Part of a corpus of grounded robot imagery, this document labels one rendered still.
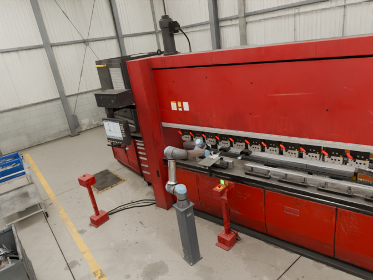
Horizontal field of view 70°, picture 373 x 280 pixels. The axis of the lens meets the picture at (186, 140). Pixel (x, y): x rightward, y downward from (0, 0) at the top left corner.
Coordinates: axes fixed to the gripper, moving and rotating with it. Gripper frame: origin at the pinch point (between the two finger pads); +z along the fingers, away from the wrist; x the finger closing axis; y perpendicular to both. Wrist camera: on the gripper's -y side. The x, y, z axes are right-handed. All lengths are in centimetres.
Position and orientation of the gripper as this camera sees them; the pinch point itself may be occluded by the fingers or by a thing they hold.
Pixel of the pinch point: (210, 155)
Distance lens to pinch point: 339.1
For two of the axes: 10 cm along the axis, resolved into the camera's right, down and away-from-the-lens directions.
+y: 3.8, -8.7, 3.1
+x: -7.8, -1.2, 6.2
